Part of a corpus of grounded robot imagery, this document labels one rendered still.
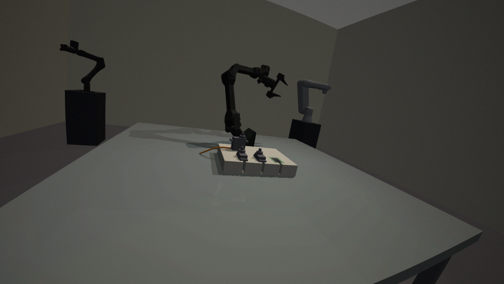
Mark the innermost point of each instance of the beige rectangular block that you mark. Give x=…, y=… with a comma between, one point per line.
x=256, y=161

